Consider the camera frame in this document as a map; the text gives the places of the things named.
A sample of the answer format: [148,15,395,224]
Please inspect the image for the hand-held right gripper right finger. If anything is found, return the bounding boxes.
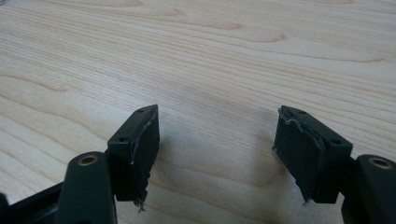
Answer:
[272,105,354,205]

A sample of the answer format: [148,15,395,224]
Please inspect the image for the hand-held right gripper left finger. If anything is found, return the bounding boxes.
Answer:
[106,104,161,213]

